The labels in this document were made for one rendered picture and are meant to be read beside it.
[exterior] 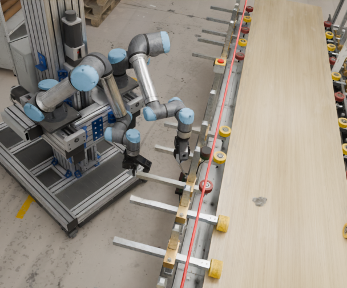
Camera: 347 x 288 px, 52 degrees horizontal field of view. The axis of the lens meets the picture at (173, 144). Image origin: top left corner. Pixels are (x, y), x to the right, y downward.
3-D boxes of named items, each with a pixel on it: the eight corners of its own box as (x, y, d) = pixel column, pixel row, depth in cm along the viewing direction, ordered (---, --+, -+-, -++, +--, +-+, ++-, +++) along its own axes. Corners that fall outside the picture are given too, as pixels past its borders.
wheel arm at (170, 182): (135, 178, 211) (136, 174, 208) (137, 174, 213) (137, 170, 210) (206, 196, 206) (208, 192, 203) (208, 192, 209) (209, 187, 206)
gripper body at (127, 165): (126, 159, 209) (126, 145, 201) (140, 163, 208) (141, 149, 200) (122, 169, 204) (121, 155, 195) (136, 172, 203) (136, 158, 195)
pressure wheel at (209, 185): (195, 199, 207) (198, 187, 199) (198, 189, 213) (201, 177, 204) (209, 203, 206) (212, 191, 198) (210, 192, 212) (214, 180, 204)
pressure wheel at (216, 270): (211, 264, 159) (212, 255, 166) (207, 279, 160) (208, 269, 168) (224, 267, 158) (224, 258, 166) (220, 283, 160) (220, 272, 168)
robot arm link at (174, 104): (161, 98, 182) (169, 111, 175) (181, 94, 186) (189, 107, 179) (160, 110, 188) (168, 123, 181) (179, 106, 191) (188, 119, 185)
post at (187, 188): (174, 238, 206) (183, 188, 172) (175, 233, 209) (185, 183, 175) (180, 240, 206) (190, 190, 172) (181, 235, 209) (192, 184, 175)
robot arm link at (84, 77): (47, 110, 202) (111, 69, 171) (33, 127, 192) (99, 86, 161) (31, 95, 197) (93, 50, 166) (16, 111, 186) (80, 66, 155)
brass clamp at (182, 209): (173, 221, 181) (174, 216, 177) (179, 200, 190) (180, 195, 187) (185, 224, 180) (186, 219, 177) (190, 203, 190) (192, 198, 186)
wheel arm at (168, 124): (164, 127, 246) (164, 123, 243) (165, 124, 248) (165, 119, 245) (225, 142, 241) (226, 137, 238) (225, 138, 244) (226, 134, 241)
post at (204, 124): (191, 175, 241) (201, 123, 207) (192, 171, 244) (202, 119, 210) (196, 176, 241) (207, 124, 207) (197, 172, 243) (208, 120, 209)
